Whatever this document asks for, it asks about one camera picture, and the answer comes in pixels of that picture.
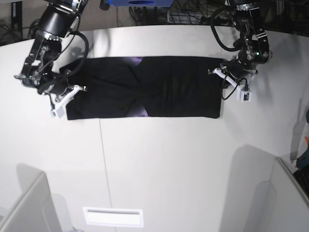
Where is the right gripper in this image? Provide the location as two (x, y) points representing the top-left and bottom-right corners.
(37, 69), (87, 102)

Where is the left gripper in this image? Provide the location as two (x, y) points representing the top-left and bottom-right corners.
(208, 59), (258, 90)

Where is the black T-shirt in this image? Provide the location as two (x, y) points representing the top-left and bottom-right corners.
(66, 57), (222, 120)

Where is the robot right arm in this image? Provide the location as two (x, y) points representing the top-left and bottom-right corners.
(14, 0), (89, 96)

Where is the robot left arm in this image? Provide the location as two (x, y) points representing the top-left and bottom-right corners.
(210, 0), (270, 89)

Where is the black power strip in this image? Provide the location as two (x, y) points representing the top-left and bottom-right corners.
(199, 16), (233, 27)

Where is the blue bin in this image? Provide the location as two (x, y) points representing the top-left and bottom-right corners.
(107, 0), (174, 7)

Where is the teal and orange tool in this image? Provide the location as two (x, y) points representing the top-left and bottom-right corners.
(296, 137), (309, 169)

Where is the black keyboard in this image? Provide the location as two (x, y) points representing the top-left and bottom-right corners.
(293, 167), (309, 196)

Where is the white left partition panel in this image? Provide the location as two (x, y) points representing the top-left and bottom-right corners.
(0, 164), (76, 232)

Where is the white partition panel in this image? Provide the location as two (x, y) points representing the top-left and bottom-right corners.
(0, 164), (76, 232)
(248, 158), (309, 232)

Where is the white right partition panel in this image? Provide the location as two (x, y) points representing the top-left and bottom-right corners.
(248, 158), (309, 232)

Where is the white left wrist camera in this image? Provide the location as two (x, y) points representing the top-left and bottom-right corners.
(218, 73), (255, 102)

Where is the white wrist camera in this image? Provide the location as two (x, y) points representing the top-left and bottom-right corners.
(50, 91), (74, 119)
(218, 73), (255, 102)

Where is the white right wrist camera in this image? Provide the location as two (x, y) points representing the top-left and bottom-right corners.
(50, 91), (74, 119)

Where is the coiled black cable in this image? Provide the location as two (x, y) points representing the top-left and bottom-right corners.
(26, 19), (42, 40)

